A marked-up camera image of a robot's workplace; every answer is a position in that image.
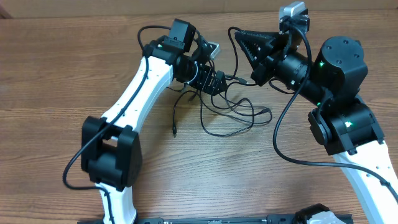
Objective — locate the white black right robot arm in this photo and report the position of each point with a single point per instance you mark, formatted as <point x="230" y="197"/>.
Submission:
<point x="341" y="121"/>

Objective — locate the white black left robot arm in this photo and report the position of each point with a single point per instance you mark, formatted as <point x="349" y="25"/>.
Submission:
<point x="111" y="150"/>

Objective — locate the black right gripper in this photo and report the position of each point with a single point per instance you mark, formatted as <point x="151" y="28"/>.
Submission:
<point x="262" y="41"/>

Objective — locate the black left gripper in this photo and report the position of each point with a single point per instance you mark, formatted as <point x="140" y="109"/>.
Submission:
<point x="212" y="88"/>

